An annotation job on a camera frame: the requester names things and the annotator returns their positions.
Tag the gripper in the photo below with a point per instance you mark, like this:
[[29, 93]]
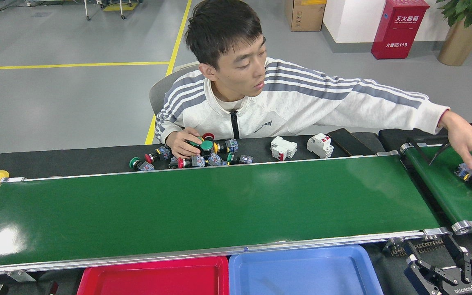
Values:
[[469, 290]]

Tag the white circuit breaker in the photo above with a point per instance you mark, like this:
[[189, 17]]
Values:
[[283, 148], [320, 145]]

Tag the yellow mushroom push button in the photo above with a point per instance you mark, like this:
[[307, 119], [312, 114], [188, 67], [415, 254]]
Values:
[[231, 145]]

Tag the short green conveyor belt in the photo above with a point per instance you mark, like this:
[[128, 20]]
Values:
[[445, 192]]

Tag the blue plastic tray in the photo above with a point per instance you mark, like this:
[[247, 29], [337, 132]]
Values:
[[301, 274]]

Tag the long green conveyor belt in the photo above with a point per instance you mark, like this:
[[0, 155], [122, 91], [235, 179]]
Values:
[[219, 205]]

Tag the red plastic tray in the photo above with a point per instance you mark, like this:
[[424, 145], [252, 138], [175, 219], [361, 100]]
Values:
[[158, 278]]

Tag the person's left hand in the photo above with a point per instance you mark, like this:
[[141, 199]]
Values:
[[471, 139]]

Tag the person's right hand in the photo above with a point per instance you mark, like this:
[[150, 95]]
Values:
[[178, 141]]

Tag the black smartphone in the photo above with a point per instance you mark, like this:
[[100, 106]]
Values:
[[350, 142]]

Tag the person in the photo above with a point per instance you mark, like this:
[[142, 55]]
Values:
[[293, 106]]

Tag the potted green plant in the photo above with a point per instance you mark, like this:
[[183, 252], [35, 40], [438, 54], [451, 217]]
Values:
[[459, 45]]

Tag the red fire extinguisher cabinet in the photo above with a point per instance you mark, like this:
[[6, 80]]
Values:
[[398, 32]]

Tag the cardboard box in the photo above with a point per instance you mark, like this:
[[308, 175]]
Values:
[[305, 16]]

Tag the white wheeled stand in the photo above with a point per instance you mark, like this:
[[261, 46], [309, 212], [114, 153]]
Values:
[[122, 10]]

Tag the black guide bracket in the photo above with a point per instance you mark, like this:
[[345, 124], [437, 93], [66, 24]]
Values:
[[440, 154]]

